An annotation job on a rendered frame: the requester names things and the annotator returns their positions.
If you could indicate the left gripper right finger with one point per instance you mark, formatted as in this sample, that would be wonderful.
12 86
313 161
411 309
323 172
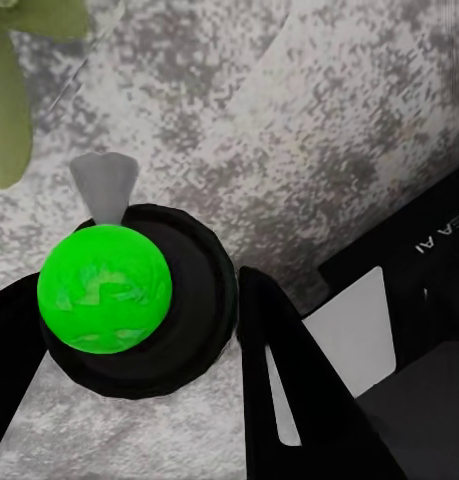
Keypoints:
338 440

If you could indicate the pot plant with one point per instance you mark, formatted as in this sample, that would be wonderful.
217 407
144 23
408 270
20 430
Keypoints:
62 20

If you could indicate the insectifuge atomizer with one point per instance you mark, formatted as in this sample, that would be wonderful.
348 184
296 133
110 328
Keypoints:
140 300

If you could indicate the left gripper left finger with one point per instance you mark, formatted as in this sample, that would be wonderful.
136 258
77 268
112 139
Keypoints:
22 345

